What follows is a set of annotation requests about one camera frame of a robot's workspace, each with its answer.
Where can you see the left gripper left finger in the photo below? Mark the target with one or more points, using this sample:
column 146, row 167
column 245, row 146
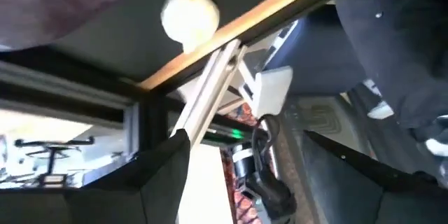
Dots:
column 164, row 171

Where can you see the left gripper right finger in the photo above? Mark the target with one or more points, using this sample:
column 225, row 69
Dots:
column 343, row 182

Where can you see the long purple eggplant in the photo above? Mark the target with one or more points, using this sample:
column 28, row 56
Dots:
column 52, row 3

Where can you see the red patterned rug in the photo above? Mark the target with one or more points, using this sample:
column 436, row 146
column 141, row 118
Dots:
column 241, row 203

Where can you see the silver aluminium strut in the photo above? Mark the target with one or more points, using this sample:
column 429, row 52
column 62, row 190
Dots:
column 206, row 94

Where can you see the white box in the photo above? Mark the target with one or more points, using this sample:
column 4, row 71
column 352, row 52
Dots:
column 273, row 91

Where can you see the person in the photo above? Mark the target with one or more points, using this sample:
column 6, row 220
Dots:
column 402, row 42

